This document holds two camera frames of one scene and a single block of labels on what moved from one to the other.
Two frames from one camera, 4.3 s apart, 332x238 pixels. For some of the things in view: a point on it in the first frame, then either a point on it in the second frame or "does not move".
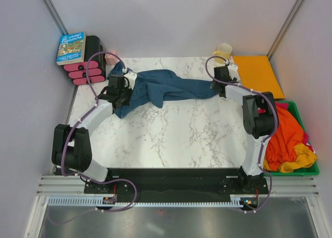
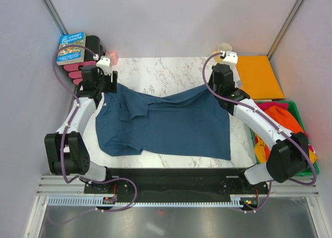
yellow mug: x=224 y=51 does not move
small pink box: x=110 y=59 does not move
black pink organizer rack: x=97 y=72 does not move
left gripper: x=130 y=91 → x=112 y=87
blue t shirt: x=156 y=85 → x=129 y=120
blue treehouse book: x=72 y=49 does not move
